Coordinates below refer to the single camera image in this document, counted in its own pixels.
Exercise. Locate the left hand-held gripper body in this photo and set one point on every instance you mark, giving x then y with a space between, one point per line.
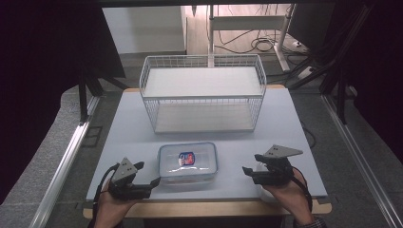
124 172

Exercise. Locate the aluminium rail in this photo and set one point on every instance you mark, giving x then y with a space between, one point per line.
358 158
63 164

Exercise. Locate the white cabinet panel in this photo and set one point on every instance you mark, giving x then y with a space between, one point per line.
144 28

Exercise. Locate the person's left hand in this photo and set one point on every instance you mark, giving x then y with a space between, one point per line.
115 205

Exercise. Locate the white power strip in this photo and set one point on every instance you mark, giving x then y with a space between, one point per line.
306 72

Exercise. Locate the white desk frame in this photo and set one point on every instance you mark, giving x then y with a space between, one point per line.
247 22

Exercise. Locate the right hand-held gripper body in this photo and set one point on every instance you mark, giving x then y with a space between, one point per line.
278 167

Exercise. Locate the clear plastic container blue lid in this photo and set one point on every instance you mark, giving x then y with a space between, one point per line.
187 163

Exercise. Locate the black metal stand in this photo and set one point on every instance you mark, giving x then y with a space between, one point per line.
341 91
83 95

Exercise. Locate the person's right hand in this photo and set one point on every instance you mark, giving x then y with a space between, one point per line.
290 196

